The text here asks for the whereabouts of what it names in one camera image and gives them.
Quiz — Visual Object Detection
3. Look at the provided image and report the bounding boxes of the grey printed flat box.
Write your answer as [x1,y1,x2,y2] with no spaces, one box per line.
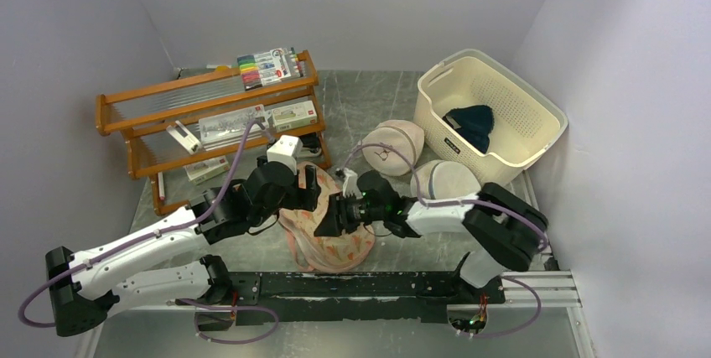
[199,104,271,149]

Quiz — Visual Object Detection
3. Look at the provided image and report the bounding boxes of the white mesh bag beige zipper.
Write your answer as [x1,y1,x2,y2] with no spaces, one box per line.
[361,120,425,177]

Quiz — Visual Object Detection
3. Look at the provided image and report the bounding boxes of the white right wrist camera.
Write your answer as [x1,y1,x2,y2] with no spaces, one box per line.
[336,168,362,199]

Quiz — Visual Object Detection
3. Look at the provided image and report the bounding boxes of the orange wooden shelf rack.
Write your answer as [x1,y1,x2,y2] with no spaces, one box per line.
[95,49,332,215]

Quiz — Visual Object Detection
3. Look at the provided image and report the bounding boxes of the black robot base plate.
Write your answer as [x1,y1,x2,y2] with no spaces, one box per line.
[197,271,505,324]

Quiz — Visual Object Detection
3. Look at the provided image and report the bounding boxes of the white red pen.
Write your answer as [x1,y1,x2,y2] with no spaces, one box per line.
[156,172,165,201]

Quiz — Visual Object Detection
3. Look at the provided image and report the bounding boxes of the black white stapler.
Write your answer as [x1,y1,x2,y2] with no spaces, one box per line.
[298,133,322,158]

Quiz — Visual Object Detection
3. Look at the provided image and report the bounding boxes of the dark blue lace bra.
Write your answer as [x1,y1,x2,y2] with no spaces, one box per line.
[443,105,495,154]

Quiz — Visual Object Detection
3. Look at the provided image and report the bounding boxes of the white clip tool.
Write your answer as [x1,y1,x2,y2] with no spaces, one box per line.
[165,121,202,155]

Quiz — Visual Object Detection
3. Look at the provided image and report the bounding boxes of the cream plastic laundry basket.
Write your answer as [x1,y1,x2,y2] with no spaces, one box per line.
[413,49,568,185]

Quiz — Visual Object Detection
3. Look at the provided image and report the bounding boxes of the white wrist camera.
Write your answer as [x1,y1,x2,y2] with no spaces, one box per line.
[266,135,303,174]
[336,168,362,199]

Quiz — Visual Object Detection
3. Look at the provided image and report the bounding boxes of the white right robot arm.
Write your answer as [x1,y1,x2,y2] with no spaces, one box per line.
[314,169,549,303]

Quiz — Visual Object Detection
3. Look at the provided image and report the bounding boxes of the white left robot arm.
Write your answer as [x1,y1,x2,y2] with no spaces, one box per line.
[45,160,326,337]

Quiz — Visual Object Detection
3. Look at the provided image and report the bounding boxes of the white mesh bag grey zipper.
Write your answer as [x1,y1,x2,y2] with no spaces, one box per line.
[410,159,481,200]

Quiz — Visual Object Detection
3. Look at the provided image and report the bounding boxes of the aluminium frame rail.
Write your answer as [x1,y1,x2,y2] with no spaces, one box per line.
[76,272,595,357]

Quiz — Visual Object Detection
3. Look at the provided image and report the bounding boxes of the green white staples box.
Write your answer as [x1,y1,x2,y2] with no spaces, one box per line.
[270,100,319,132]

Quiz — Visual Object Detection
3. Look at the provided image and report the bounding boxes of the floral mesh laundry bag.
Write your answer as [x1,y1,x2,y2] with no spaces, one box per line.
[278,162,376,273]

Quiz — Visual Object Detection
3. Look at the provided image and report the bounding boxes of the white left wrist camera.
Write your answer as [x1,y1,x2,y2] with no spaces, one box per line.
[266,135,303,174]

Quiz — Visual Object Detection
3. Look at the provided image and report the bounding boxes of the colour marker pen pack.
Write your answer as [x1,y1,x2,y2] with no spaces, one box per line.
[236,48,305,91]

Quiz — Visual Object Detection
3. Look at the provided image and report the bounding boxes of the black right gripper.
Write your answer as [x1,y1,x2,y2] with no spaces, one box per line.
[314,191,386,237]

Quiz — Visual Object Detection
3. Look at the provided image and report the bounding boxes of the small green staples box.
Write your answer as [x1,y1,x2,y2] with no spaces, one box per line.
[184,157,231,184]

